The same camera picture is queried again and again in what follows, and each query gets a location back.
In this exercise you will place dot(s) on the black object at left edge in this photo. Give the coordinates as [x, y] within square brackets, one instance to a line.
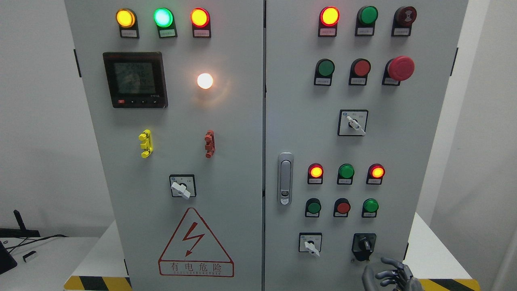
[7, 262]

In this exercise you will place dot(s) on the red indicator light right door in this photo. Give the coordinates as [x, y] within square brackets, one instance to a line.
[328, 21]

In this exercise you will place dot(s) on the green push button lower left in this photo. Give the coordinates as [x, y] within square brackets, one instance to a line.
[313, 207]

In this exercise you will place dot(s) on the small white black device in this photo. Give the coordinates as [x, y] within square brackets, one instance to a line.
[29, 256]

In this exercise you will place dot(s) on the green indicator light middle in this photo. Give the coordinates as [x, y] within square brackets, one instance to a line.
[345, 174]

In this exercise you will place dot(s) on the black rotary knob switch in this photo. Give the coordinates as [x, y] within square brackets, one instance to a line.
[363, 245]

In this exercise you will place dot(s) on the silver door handle lock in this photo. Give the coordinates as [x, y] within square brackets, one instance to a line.
[284, 178]

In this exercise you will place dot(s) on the black monitor stand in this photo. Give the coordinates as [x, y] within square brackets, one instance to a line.
[22, 231]

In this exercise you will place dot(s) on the dark red buzzer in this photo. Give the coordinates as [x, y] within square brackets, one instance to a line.
[403, 19]

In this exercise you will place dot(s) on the lower white selector switch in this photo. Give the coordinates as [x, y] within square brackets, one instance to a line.
[310, 242]

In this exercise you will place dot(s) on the yellow indicator light top left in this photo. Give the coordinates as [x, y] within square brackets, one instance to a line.
[127, 21]

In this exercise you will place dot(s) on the green push button upper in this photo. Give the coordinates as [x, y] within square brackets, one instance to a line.
[324, 70]

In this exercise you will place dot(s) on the red push button upper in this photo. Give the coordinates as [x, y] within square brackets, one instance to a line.
[359, 71]

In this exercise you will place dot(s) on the green lit indicator light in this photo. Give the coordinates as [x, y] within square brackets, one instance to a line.
[165, 22]

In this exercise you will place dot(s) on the green push button lower right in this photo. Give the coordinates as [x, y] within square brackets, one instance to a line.
[370, 208]

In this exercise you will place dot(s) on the red push button lower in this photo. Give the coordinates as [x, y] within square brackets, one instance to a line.
[341, 207]

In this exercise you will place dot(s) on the grey electrical control cabinet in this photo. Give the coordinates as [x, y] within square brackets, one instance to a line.
[262, 57]

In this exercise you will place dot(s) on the left door selector switch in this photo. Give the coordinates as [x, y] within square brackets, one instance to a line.
[183, 186]

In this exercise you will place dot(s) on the white glowing lamp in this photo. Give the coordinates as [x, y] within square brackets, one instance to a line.
[205, 81]

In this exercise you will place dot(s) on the red ringed indicator light left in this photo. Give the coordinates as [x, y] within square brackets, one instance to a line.
[201, 27]

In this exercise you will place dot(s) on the red high voltage warning sticker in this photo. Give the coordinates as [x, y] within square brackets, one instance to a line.
[194, 250]

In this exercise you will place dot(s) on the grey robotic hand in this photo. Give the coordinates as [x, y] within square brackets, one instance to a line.
[401, 276]

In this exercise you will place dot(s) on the white platform with hazard stripes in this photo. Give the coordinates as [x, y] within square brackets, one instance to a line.
[103, 269]

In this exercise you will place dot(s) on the red indicator light middle right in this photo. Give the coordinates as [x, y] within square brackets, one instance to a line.
[375, 174]

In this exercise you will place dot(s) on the green push button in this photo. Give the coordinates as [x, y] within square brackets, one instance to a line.
[324, 70]
[370, 208]
[313, 207]

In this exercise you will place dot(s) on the red emergency stop mushroom button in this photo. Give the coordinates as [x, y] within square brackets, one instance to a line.
[398, 69]

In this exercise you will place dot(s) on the upper right selector switch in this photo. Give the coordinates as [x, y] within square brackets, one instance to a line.
[352, 122]

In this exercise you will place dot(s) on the black digital power meter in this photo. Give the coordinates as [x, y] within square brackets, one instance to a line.
[136, 79]

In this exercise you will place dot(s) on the red indicator light middle left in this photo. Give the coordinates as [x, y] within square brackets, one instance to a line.
[315, 174]

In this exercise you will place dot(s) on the red push button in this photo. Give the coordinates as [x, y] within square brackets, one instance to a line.
[359, 71]
[341, 207]

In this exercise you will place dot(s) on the green indicator light top right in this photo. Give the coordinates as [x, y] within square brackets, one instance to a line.
[365, 21]

